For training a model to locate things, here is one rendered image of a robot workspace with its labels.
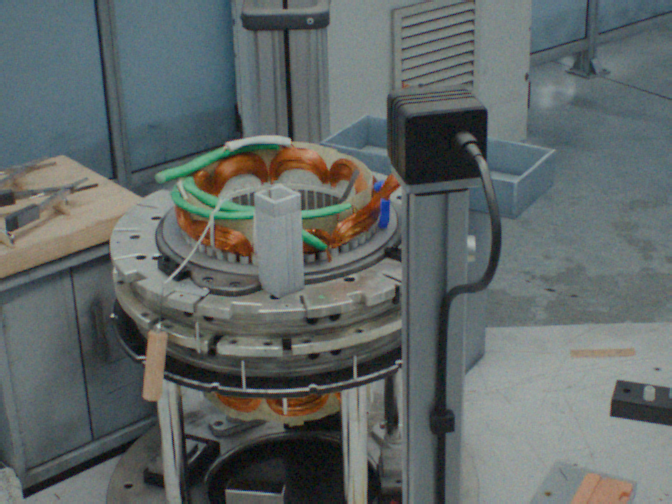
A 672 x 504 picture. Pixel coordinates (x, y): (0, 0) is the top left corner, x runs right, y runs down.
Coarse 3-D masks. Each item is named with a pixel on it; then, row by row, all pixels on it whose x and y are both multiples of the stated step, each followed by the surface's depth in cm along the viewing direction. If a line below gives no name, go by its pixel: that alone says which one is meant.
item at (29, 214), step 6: (36, 204) 130; (24, 210) 129; (30, 210) 129; (36, 210) 130; (6, 216) 128; (12, 216) 128; (18, 216) 128; (24, 216) 129; (30, 216) 129; (36, 216) 130; (6, 222) 128; (12, 222) 128; (18, 222) 128; (24, 222) 129; (30, 222) 130; (6, 228) 128; (12, 228) 128; (18, 228) 129
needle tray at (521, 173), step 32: (352, 128) 156; (384, 128) 158; (384, 160) 147; (512, 160) 151; (544, 160) 145; (480, 192) 142; (512, 192) 140; (544, 192) 147; (480, 224) 152; (480, 256) 155; (480, 320) 159; (480, 352) 161
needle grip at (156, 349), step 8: (152, 336) 112; (160, 336) 113; (152, 344) 113; (160, 344) 113; (152, 352) 113; (160, 352) 113; (152, 360) 113; (160, 360) 113; (152, 368) 113; (160, 368) 113; (144, 376) 114; (152, 376) 113; (160, 376) 114; (144, 384) 114; (152, 384) 113; (160, 384) 114; (144, 392) 114; (152, 392) 114; (160, 392) 114; (152, 400) 114
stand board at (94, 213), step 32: (64, 160) 148; (96, 192) 140; (128, 192) 140; (0, 224) 133; (32, 224) 133; (64, 224) 133; (96, 224) 133; (0, 256) 127; (32, 256) 129; (64, 256) 132
